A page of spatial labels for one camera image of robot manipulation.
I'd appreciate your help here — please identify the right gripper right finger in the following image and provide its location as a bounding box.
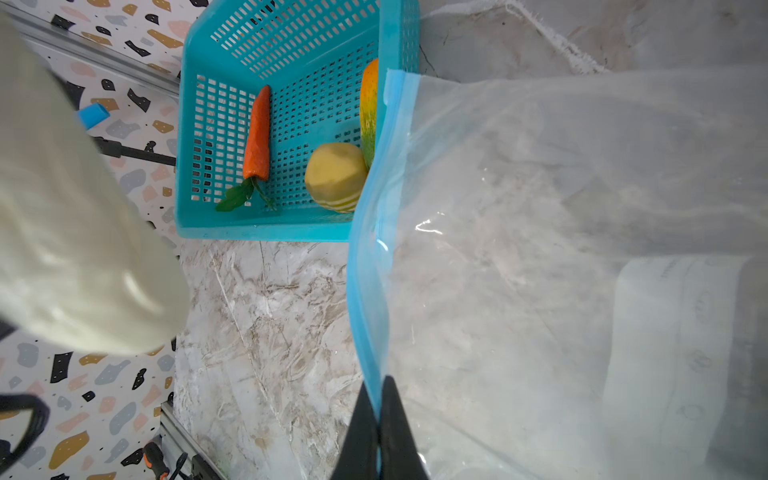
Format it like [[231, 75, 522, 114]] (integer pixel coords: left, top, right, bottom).
[[379, 376, 428, 480]]

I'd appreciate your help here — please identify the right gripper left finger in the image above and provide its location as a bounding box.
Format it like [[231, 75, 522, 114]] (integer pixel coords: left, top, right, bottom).
[[330, 384, 379, 480]]

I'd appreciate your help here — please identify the clear zip top bag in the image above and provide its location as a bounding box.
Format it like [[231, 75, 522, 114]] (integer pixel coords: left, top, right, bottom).
[[347, 65, 767, 479]]

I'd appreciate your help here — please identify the teal plastic basket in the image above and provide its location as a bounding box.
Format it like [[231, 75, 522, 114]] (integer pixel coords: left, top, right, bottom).
[[175, 0, 420, 243]]

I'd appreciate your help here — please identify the yellow toy lemon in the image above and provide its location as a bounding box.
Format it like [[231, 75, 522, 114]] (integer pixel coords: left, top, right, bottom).
[[304, 143, 368, 214]]

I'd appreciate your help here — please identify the orange toy carrot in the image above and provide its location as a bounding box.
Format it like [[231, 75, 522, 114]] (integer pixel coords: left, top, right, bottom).
[[215, 86, 276, 212]]

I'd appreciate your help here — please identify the yellow green toy mango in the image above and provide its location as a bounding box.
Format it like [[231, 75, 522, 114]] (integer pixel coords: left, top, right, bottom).
[[359, 59, 378, 169]]

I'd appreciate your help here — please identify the blue microphone on stand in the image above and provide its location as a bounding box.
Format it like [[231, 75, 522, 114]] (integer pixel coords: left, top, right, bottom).
[[50, 71, 178, 168]]

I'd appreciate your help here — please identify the aluminium rail frame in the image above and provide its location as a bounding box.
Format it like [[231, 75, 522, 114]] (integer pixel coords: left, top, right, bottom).
[[156, 402, 226, 480]]

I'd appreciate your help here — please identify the orange handled screwdriver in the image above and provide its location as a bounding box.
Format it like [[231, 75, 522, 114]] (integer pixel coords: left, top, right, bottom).
[[143, 442, 170, 480]]

